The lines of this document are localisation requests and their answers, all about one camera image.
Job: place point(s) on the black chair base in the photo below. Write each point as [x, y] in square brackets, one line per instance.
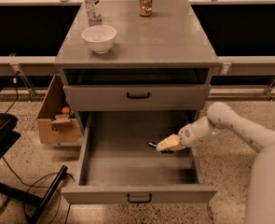
[29, 161]

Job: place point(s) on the orange fruit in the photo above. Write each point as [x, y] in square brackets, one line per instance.
[65, 110]

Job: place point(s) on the grey drawer cabinet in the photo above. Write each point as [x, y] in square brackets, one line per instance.
[167, 48]

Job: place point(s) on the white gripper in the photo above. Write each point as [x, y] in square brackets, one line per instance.
[187, 136]

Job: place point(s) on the closed grey upper drawer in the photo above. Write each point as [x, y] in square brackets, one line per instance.
[136, 97]

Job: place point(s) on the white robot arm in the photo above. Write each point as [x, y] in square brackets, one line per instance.
[220, 118]

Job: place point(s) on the white ceramic bowl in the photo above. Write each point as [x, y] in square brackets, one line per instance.
[99, 38]

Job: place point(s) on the gold patterned can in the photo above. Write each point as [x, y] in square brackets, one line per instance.
[145, 7]

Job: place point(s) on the open grey lower drawer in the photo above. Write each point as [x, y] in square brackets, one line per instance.
[116, 164]

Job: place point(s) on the cardboard box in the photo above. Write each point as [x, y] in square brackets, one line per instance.
[53, 126]

